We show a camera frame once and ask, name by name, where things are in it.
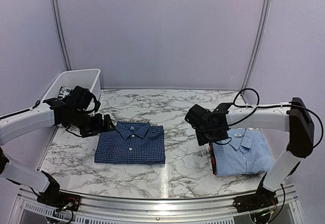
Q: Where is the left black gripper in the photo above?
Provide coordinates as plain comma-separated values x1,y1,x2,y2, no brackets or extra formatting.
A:
71,109,115,138

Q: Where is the red black plaid shirt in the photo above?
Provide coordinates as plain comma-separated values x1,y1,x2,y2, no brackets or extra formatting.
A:
209,143,217,176

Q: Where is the dark blue checked shirt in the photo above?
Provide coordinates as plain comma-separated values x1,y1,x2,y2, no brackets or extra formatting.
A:
94,121,166,165

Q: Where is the light blue shirt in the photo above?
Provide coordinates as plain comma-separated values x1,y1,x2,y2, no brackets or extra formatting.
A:
212,129,274,177

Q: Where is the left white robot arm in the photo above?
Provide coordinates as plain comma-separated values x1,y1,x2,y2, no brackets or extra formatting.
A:
1,86,115,206

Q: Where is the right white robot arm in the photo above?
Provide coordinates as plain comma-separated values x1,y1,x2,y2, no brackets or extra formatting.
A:
184,97,315,208

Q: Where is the white plastic bin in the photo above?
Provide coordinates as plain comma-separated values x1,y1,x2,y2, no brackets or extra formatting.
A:
41,69,101,102

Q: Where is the black white checked shirt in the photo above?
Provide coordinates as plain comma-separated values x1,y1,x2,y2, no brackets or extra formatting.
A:
57,86,73,100

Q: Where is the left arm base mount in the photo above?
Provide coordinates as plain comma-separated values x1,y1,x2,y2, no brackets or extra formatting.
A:
37,171,81,211

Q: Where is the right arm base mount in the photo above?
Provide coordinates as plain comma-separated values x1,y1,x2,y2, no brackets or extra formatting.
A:
233,181,278,213

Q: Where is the right corner wall post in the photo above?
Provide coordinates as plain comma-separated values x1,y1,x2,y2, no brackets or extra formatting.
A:
241,0,272,89

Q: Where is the aluminium front frame rail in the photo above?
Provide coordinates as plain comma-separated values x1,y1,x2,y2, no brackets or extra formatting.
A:
8,184,306,223

